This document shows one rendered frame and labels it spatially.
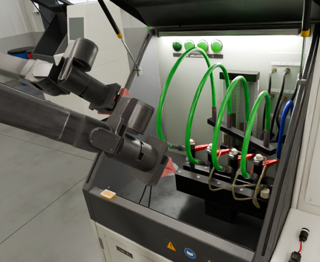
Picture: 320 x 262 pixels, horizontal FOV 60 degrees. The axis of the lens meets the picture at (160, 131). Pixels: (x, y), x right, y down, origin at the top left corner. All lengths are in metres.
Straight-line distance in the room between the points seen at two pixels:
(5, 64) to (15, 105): 0.38
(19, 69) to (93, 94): 0.20
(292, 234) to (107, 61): 3.41
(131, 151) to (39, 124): 0.18
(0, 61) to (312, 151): 0.88
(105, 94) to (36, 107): 0.25
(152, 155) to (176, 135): 0.83
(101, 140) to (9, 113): 0.15
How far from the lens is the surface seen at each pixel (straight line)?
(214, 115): 1.14
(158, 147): 0.60
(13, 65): 0.81
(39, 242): 2.44
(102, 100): 0.68
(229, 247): 0.85
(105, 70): 3.91
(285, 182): 0.83
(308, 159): 0.89
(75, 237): 2.35
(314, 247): 0.85
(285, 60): 1.08
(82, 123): 0.48
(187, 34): 1.16
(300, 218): 0.91
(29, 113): 0.46
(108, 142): 0.50
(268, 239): 0.81
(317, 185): 0.90
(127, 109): 0.53
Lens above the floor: 1.60
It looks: 27 degrees down
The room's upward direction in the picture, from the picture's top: 7 degrees counter-clockwise
